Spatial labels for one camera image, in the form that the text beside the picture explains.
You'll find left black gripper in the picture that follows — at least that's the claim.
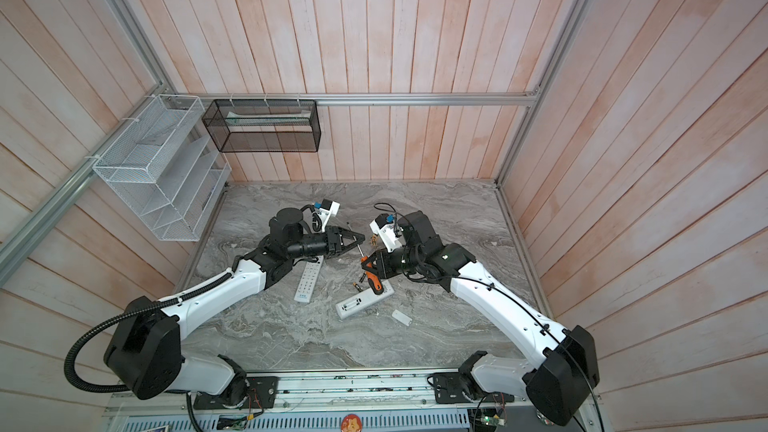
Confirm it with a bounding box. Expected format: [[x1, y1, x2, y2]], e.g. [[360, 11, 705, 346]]
[[287, 225, 365, 259]]

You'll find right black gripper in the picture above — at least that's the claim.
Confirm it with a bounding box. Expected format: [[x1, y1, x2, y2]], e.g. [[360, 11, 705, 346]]
[[362, 244, 424, 278]]

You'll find white remote control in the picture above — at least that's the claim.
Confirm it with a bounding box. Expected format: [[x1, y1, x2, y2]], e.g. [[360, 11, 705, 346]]
[[294, 256, 324, 303], [335, 280, 394, 320]]

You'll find white battery cover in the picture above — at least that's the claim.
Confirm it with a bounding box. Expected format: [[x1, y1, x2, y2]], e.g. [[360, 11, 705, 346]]
[[392, 310, 413, 327]]

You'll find orange handled screwdriver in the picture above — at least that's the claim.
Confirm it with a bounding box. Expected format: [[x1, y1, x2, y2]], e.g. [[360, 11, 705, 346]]
[[358, 221, 386, 295]]

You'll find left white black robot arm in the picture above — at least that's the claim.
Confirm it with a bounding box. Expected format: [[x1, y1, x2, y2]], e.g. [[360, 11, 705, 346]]
[[63, 208, 365, 408]]

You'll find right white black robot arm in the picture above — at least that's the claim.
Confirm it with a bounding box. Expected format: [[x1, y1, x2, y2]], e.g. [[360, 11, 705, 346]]
[[361, 211, 600, 426]]

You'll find red round sticker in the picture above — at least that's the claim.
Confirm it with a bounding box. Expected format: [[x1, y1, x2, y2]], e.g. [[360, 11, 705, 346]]
[[340, 414, 363, 432]]

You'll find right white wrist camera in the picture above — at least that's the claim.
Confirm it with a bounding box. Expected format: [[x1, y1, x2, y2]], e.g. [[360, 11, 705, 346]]
[[370, 213, 405, 252]]

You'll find aluminium front rail frame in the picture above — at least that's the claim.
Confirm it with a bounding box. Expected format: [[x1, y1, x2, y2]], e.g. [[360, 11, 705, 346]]
[[101, 365, 604, 432]]

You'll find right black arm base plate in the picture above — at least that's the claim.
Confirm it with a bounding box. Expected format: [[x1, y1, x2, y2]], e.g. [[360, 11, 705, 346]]
[[427, 372, 515, 404]]

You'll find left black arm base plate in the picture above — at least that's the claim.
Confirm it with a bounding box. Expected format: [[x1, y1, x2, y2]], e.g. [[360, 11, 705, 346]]
[[193, 376, 279, 410]]

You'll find black wire mesh basket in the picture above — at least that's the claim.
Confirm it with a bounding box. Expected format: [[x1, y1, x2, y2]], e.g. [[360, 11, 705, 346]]
[[202, 98, 322, 153]]

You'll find horizontal aluminium wall rail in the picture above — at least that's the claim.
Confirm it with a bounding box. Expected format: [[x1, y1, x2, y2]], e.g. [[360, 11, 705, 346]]
[[196, 92, 539, 107]]

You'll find white wire mesh shelf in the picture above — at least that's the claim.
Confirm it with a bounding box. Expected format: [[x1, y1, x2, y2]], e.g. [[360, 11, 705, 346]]
[[94, 95, 231, 242]]

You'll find black corrugated cable conduit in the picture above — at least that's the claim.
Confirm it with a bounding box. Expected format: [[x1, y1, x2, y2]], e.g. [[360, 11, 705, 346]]
[[63, 269, 235, 395]]

